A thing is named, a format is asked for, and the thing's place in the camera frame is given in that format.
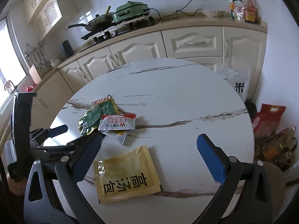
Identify green gold foil packet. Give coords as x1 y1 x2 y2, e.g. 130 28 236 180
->
78 96 120 136

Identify white red sauce packet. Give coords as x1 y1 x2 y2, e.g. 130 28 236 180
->
98 113 136 145

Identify cream kitchen cabinets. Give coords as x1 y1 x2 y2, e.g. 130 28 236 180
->
30 20 268 145

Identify cooking oil bottle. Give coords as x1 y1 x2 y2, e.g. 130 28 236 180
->
254 126 298 172

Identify wooden cutting board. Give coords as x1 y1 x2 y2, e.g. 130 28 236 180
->
29 64 41 84

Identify red rice bag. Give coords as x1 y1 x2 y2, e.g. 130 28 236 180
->
251 104 286 139

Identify red white checked wrapper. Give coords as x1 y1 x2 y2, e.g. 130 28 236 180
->
91 95 111 109

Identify yellow soup packet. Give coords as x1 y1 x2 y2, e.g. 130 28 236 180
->
93 145 162 204

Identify black kettle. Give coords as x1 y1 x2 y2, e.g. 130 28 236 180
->
60 40 75 58

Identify white plastic bag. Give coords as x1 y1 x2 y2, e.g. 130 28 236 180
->
216 65 251 102

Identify black gas stove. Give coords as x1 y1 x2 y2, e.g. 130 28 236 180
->
82 16 156 45

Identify round marble table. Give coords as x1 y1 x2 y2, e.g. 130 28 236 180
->
45 58 254 223

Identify black frying pan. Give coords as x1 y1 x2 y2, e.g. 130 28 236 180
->
66 6 113 32

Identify green electric cooker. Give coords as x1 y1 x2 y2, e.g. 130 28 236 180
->
113 1 150 24

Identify condiment bottles group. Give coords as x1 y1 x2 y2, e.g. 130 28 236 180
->
229 0 258 24

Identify black power cable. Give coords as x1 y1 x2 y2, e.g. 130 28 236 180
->
147 0 204 22

